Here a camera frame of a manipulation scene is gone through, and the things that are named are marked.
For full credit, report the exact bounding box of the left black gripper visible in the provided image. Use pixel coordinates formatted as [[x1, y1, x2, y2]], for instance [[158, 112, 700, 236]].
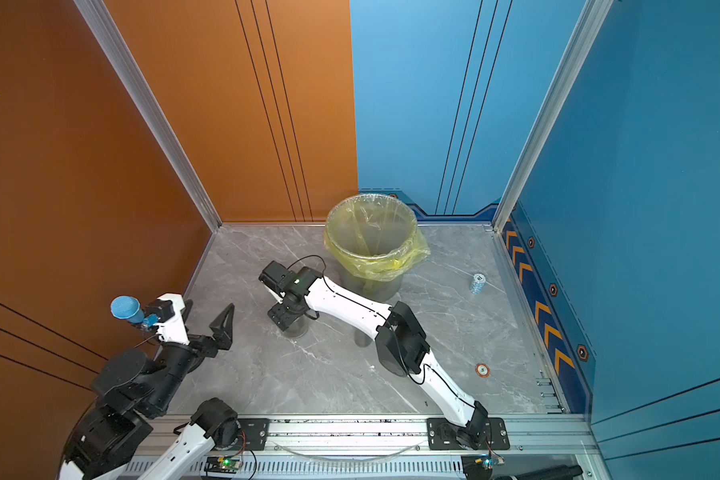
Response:
[[146, 302, 233, 415]]

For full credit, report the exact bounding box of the glass jar with tea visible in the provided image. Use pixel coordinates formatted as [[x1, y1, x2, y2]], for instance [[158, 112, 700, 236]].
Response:
[[282, 315, 311, 339]]

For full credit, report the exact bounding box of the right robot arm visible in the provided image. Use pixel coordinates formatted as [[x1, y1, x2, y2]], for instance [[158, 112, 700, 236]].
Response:
[[259, 261, 490, 450]]

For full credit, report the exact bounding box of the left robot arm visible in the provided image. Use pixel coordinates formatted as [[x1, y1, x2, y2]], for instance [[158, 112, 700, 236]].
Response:
[[57, 294, 246, 479]]

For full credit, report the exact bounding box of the tall jar with clear lid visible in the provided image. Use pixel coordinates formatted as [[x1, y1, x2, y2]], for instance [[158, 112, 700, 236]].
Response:
[[354, 326, 376, 348]]

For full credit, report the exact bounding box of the blue foam-tipped microphone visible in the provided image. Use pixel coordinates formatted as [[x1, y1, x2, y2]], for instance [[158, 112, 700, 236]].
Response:
[[110, 295, 145, 328]]

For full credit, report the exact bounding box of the mesh trash bin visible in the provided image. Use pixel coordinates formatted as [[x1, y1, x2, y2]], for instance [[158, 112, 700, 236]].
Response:
[[326, 193, 420, 304]]

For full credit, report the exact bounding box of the yellow trash bag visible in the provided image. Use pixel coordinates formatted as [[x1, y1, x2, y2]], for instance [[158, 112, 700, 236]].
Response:
[[323, 193, 431, 283]]

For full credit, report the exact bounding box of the left green circuit board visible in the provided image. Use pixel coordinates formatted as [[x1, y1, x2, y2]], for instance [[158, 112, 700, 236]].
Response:
[[204, 456, 243, 475]]

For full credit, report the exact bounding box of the red poker chip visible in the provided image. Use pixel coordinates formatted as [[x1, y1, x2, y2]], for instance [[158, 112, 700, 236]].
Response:
[[475, 363, 490, 378]]

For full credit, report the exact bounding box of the right circuit board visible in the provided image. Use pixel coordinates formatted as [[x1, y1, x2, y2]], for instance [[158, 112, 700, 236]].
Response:
[[474, 453, 505, 476]]

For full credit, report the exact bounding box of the black tube at bottom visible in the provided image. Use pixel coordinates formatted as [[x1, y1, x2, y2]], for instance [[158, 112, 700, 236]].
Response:
[[495, 465, 584, 480]]

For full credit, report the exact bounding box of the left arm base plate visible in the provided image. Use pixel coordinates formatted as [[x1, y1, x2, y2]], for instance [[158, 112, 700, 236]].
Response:
[[237, 418, 270, 452]]

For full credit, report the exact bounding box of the aluminium front rail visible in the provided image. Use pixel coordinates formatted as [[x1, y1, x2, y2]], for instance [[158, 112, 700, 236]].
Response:
[[83, 413, 613, 480]]

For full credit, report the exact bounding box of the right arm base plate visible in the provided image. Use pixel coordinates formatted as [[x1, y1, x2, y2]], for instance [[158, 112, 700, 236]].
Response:
[[426, 417, 511, 451]]

